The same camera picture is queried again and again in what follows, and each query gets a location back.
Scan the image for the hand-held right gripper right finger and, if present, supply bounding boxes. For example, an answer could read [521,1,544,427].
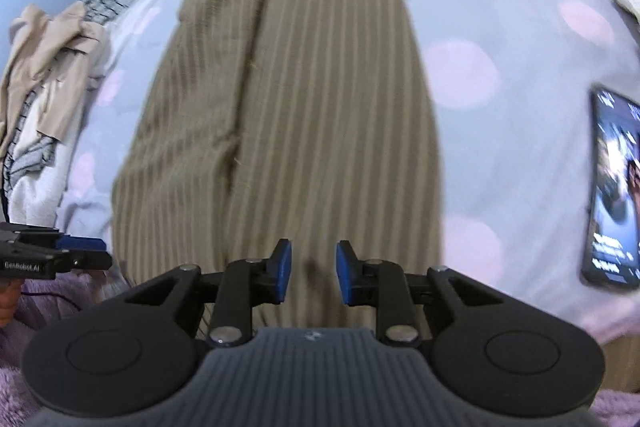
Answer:
[335,239,503,348]

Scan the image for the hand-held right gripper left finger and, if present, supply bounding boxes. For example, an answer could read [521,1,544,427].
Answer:
[122,238,293,348]

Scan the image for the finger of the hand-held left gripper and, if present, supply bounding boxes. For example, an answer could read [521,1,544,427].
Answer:
[15,248,113,272]
[0,223,107,253]

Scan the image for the striped tan shirt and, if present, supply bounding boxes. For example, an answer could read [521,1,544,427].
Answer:
[111,0,446,343]

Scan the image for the person's left hand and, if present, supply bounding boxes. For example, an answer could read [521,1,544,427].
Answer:
[0,281,23,329]

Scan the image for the white fleece cloth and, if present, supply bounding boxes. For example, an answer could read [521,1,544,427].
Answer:
[7,147,68,235]

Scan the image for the grey heathered garment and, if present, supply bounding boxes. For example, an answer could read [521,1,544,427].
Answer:
[2,89,58,188]

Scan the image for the cream garment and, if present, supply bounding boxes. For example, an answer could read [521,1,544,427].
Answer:
[0,2,108,160]

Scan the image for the black smartphone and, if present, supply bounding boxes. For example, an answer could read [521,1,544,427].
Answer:
[580,84,640,292]

